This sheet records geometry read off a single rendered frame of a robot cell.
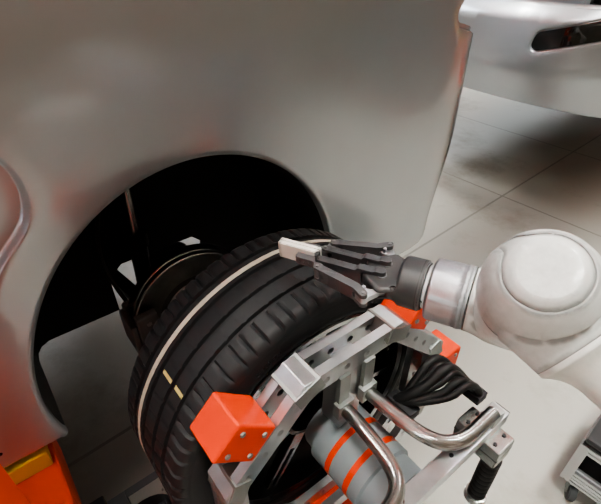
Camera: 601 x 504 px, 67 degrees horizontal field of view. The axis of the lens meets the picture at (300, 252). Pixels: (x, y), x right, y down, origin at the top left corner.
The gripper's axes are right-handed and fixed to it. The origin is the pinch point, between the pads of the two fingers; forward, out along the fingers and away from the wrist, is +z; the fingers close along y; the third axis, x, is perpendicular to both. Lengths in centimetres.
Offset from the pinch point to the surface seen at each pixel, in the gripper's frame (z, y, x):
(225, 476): 2.1, -26.5, -27.0
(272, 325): 1.8, -8.0, -10.0
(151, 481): 62, -13, -116
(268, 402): -0.9, -16.0, -19.0
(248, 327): 5.6, -9.4, -10.7
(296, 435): 1.5, -6.4, -47.9
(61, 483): 46, -36, -55
